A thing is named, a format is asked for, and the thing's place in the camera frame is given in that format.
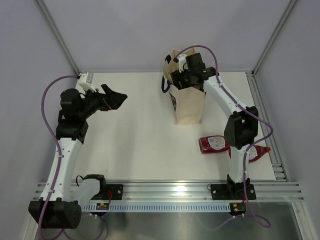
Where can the white slotted cable duct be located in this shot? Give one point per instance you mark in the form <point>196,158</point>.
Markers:
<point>162,207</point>

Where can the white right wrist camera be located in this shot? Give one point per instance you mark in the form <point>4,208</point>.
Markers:
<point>182,62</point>

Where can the aluminium mounting rail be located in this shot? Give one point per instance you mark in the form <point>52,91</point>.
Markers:
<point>198,191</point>

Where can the beige canvas tote bag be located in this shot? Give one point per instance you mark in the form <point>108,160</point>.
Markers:
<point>188,103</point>

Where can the left aluminium frame post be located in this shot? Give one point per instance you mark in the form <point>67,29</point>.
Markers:
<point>44,10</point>

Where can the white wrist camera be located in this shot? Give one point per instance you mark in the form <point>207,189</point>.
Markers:
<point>85,82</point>
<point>182,62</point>

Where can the right aluminium frame post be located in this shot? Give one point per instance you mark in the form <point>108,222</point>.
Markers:
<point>275,34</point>

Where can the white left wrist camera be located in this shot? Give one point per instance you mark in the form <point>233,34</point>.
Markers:
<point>85,82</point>

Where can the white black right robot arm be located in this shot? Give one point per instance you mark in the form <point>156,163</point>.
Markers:
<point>240,130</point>

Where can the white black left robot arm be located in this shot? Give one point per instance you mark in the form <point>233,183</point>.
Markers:
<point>57,207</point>

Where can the red bottle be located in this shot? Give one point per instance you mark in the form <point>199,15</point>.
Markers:
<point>256,152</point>
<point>213,144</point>

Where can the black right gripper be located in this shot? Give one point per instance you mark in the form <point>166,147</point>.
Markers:
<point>177,76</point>

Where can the aluminium frame post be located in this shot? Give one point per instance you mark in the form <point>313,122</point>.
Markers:
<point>44,10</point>
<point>275,34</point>

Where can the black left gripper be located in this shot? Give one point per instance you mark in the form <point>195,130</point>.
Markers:
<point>114,99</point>

